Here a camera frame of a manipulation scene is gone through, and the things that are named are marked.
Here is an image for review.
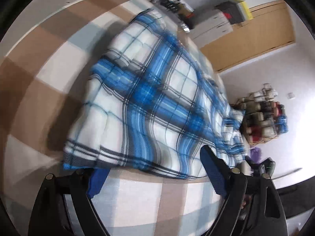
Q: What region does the brown checked blanket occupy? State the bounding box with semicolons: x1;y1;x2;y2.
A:
0;0;246;236

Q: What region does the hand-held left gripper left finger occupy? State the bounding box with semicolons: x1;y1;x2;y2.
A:
29;168;110;236

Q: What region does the white tall cabinet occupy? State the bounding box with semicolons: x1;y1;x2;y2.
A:
189;11;234;47

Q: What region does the blue plaid shirt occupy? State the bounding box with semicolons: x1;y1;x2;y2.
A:
61;8;249;180

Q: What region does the wooden shoe rack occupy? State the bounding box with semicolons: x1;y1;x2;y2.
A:
233;82;290;143

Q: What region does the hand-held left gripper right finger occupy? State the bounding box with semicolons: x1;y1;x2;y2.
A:
200;145;288;236

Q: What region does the grey box with yellow lid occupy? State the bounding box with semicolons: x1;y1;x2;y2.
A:
217;0;254;25

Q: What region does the purple cloth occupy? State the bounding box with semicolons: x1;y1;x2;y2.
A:
250;147;263;164

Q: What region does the wooden door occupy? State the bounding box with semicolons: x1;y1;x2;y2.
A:
199;0;296;73

